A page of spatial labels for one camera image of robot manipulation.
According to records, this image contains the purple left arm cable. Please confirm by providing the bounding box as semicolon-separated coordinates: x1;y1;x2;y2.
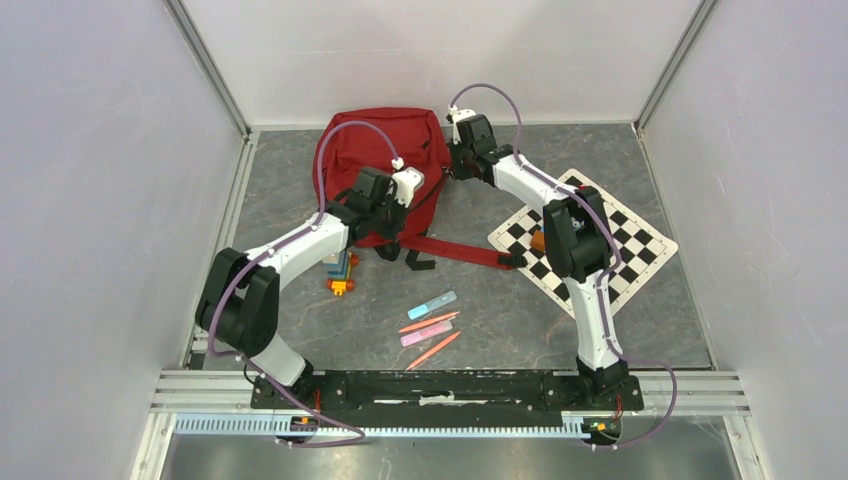
206;119;407;449

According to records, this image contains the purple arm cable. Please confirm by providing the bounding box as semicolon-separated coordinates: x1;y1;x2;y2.
206;119;407;449
449;82;680;450

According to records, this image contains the orange pen upper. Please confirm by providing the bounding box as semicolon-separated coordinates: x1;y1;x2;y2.
398;311;460;334

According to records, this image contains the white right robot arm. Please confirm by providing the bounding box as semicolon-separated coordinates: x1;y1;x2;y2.
447;109;629;408

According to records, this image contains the aluminium frame rail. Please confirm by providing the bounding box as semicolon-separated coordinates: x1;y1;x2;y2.
131;370;769;479

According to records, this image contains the black white chessboard mat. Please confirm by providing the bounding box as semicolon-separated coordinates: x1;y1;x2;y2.
488;169;678;315

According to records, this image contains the colourful block tower toy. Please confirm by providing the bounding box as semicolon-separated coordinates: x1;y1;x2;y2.
322;250;360;296

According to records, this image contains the orange pen lower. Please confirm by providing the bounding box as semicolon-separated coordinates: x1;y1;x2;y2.
406;331;461;371

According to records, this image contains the blue highlighter pen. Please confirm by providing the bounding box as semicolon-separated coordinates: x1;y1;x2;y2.
407;290;457;320

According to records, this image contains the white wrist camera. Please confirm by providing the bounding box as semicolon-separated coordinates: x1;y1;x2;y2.
391;157;425;209
446;105;477;125

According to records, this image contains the pink highlighter pen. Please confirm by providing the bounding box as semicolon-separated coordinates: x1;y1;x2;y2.
400;320;453;347

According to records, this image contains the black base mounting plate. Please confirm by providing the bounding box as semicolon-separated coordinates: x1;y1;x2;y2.
290;370;644;428

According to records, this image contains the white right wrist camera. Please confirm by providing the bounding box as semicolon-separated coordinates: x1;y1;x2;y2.
446;105;477;125

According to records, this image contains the colourful block pile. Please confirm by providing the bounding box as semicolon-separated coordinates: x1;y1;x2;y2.
529;225;546;253

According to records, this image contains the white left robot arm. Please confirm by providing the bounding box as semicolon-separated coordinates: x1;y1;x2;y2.
195;167;425;408

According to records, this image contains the orange pen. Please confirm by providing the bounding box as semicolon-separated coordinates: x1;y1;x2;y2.
406;331;461;371
398;311;460;334

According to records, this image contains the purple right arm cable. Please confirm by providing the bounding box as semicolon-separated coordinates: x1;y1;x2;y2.
449;82;680;450

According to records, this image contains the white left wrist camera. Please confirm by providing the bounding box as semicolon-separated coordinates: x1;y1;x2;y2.
391;157;425;209

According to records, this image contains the red student backpack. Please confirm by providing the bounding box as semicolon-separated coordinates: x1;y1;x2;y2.
313;107;527;271

